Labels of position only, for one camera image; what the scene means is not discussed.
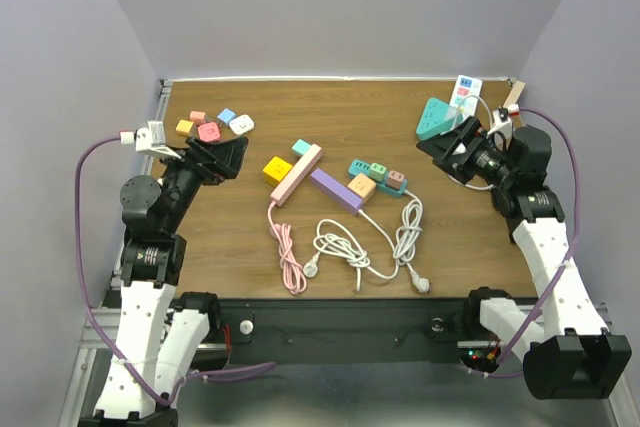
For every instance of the light blue cube adapter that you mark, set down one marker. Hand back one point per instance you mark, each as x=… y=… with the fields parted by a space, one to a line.
x=225 y=117

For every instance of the small yellow cube adapter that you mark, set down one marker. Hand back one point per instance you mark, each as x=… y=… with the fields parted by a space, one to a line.
x=186 y=128

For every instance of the mauve plug adapter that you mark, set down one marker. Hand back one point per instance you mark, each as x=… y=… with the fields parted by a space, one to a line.
x=394 y=180

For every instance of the teal power strip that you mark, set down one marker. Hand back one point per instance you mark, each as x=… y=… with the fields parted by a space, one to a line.
x=358 y=166

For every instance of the green triangular power strip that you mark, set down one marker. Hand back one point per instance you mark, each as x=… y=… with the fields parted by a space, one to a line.
x=437 y=118

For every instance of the small pink cube adapter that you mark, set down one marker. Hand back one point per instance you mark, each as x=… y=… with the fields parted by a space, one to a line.
x=199 y=117

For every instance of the purple power strip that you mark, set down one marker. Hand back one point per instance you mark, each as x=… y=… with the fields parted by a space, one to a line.
x=336 y=191

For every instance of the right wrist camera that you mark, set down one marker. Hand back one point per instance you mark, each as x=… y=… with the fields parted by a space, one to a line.
x=502 y=120

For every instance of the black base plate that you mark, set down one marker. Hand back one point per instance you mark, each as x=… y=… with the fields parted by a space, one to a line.
x=333 y=331

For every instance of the pink power strip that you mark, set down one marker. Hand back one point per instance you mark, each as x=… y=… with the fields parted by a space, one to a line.
x=298 y=172

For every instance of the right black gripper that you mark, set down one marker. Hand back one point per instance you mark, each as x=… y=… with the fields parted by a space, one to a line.
x=442 y=147

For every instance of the teal cube plug adapter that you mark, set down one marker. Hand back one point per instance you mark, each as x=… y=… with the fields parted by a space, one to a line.
x=300 y=147

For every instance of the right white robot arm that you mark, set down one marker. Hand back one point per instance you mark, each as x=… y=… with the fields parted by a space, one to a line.
x=564 y=345

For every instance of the green plug adapter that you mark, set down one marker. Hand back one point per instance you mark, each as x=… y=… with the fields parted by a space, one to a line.
x=377 y=172

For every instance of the red pink cube adapter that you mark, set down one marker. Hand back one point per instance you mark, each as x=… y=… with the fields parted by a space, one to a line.
x=209 y=132

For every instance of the white cube adapter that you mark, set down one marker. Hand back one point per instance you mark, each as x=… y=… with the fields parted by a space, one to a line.
x=241 y=125

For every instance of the white multicolour power strip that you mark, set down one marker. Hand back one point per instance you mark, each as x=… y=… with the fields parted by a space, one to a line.
x=465 y=95

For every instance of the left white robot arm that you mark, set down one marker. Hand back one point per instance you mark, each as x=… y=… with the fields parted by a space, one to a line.
x=159 y=332

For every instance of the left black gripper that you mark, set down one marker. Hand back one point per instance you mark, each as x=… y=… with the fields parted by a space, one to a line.
x=227 y=156

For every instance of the yellow cube plug adapter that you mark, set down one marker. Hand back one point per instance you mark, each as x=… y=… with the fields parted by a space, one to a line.
x=276 y=170

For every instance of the wooden stick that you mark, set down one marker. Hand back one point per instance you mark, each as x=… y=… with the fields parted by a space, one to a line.
x=511 y=102

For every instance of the peach cube plug adapter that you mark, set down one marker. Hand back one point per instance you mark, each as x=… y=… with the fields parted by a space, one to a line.
x=363 y=186

